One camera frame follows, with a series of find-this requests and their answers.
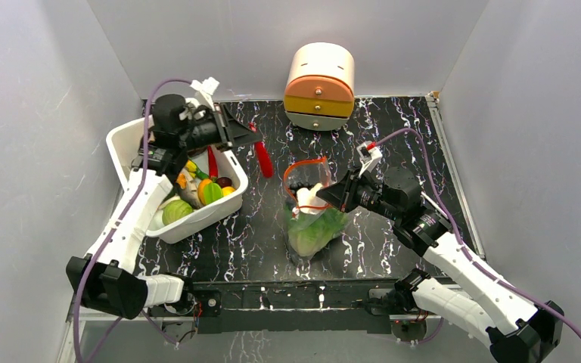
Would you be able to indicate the green toy star fruit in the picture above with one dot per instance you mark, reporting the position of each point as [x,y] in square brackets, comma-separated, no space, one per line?
[212,193]

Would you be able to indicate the orange yellow toy persimmon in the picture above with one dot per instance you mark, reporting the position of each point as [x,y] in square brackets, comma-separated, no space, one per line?
[200,189]

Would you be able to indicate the round pastel drawer cabinet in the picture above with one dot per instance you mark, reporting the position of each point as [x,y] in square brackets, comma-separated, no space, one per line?
[319,94]

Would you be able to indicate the red toy chili pepper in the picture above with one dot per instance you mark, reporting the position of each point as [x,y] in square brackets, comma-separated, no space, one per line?
[263,158]

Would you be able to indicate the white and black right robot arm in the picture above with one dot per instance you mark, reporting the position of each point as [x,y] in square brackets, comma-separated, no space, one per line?
[511,327]

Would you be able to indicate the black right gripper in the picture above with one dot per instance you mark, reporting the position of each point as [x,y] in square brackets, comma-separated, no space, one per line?
[349,190]

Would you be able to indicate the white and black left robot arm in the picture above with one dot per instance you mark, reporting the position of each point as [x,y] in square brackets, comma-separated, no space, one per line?
[103,278]

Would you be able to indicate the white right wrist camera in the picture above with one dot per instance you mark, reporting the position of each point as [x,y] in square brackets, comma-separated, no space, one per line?
[369,156]

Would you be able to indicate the green toy lettuce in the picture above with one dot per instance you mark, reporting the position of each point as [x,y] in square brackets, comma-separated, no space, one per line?
[307,234]

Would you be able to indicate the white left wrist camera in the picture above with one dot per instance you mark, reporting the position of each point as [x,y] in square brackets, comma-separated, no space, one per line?
[204,91]

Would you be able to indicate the green toy cabbage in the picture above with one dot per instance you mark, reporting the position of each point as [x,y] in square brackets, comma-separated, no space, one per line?
[176,210]

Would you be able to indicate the grey toy fish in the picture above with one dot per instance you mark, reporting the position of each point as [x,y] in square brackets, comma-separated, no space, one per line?
[188,191]

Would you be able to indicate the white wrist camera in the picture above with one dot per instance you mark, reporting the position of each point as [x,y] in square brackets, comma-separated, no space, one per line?
[204,91]
[369,156]

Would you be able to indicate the green toy pepper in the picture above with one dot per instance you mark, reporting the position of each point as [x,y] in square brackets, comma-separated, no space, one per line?
[197,173]

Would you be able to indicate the dark red toy plum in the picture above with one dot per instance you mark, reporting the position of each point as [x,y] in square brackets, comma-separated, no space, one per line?
[224,182]

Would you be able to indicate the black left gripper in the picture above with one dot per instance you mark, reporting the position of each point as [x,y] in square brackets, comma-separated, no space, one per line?
[230,131]

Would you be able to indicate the white plastic food bin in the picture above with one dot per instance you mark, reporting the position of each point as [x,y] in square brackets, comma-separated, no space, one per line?
[210,210]

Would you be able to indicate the white toy mushroom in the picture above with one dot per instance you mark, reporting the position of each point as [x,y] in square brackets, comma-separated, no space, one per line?
[308,202]

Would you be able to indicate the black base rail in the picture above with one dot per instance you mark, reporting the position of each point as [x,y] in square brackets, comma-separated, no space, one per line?
[314,305]

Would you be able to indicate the small yellow toy fruit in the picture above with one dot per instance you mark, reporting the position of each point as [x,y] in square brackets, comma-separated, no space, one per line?
[227,190]

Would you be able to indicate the clear zip bag orange zipper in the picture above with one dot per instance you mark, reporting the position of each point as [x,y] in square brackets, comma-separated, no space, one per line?
[304,173]

